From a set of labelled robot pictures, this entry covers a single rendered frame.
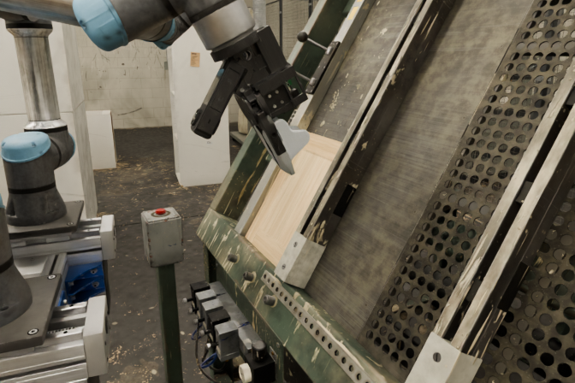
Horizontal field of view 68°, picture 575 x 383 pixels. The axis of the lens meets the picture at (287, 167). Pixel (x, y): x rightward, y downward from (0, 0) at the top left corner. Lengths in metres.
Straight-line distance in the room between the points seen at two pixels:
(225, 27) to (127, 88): 8.69
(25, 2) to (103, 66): 8.49
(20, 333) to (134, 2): 0.57
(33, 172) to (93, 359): 0.58
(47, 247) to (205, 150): 3.75
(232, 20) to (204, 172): 4.51
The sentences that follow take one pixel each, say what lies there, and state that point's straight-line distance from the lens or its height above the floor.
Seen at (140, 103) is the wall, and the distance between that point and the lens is 9.27.
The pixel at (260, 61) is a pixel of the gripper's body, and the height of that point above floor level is 1.48.
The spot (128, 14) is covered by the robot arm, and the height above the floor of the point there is 1.53.
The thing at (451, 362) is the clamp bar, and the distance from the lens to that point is 0.80.
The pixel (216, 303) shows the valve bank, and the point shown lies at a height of 0.76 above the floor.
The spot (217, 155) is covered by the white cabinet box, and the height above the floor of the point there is 0.34.
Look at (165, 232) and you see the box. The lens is 1.57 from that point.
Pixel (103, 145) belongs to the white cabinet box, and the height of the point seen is 0.31.
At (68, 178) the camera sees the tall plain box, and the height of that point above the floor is 0.61.
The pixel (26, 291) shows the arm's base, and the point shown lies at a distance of 0.94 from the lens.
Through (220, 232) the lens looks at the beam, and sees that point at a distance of 1.55.
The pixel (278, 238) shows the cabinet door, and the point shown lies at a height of 0.95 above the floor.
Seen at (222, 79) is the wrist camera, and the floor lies 1.45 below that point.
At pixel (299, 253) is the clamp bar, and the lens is 1.12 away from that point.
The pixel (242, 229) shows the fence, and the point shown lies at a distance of 1.45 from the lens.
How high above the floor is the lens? 1.49
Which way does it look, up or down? 15 degrees down
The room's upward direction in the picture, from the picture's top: straight up
